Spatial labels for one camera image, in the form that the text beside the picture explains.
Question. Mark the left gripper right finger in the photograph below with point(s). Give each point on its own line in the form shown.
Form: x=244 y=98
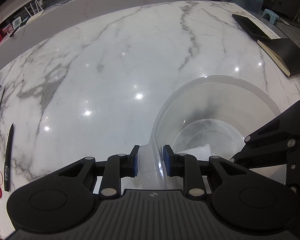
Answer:
x=184 y=166

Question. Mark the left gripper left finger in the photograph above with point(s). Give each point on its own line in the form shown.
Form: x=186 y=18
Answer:
x=118 y=167

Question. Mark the black pen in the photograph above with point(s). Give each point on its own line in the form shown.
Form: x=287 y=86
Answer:
x=7 y=164

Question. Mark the clear plastic bowl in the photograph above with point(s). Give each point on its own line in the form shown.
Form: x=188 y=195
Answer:
x=216 y=110

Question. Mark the black phone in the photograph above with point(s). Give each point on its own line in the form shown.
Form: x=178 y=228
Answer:
x=252 y=28

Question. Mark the white cloth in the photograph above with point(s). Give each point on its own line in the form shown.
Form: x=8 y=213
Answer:
x=201 y=152

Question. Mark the black notebook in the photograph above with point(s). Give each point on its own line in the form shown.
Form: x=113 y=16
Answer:
x=285 y=53

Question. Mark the white digital clock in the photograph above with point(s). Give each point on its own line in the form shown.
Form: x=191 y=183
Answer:
x=17 y=22

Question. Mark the black remote control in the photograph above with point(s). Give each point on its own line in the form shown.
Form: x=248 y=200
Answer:
x=13 y=32

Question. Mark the blue plastic stool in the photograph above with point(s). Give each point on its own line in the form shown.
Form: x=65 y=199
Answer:
x=271 y=16

